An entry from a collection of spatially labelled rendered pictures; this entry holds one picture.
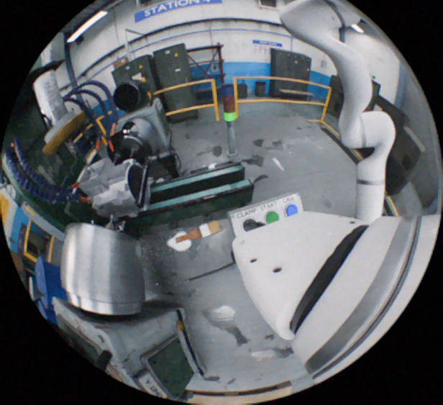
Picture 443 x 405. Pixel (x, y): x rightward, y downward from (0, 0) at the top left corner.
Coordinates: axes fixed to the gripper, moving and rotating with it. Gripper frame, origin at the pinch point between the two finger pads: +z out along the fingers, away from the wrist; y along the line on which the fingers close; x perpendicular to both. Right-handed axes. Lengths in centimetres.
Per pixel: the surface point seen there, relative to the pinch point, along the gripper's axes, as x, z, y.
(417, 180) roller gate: 147, 9, -638
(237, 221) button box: -1.7, 6.6, 2.2
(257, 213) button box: -2.0, 6.5, -2.3
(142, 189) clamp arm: -16.2, 21.3, 28.7
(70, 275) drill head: 1.9, -5.8, 38.0
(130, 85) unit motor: -77, 24, 37
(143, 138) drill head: -41, 30, 30
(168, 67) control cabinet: -304, 151, 37
